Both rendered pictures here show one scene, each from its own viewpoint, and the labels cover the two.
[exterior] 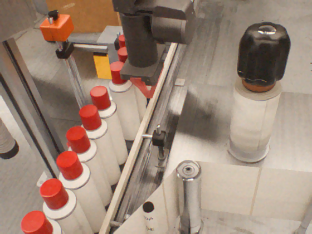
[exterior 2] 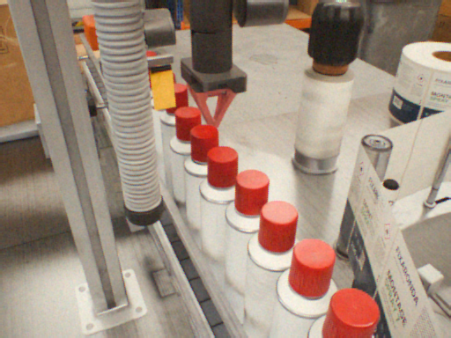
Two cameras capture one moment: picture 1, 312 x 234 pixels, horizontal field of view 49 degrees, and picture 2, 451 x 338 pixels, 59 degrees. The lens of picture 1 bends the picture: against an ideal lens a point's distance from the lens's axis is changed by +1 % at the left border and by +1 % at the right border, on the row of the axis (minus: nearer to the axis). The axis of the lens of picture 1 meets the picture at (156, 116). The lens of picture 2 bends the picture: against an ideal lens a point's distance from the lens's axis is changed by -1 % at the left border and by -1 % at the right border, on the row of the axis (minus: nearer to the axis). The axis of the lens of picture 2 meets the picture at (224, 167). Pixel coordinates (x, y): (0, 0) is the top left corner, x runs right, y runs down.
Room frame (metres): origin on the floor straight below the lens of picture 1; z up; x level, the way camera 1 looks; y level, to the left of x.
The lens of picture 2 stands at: (0.13, 0.38, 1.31)
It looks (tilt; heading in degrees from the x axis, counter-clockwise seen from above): 35 degrees down; 316
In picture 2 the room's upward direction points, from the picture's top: 1 degrees clockwise
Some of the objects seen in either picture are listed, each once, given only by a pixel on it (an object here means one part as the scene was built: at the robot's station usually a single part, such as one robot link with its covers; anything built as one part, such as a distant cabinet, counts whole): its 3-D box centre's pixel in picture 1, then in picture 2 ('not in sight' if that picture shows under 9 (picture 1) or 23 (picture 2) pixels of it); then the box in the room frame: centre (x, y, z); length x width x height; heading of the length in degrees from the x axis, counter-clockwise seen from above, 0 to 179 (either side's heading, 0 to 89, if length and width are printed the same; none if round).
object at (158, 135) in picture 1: (160, 141); not in sight; (0.50, 0.00, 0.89); 0.03 x 0.03 x 0.12; 70
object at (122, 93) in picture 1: (125, 103); (179, 149); (0.55, 0.07, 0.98); 0.05 x 0.05 x 0.20
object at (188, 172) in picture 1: (189, 201); (361, 201); (0.29, -0.04, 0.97); 0.05 x 0.05 x 0.19
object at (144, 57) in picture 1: (142, 50); (211, 54); (0.53, 0.01, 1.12); 0.10 x 0.07 x 0.07; 160
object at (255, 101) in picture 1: (255, 97); (326, 90); (0.46, -0.19, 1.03); 0.09 x 0.09 x 0.30
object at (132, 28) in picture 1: (140, 21); (215, 8); (0.53, 0.01, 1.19); 0.07 x 0.06 x 0.07; 62
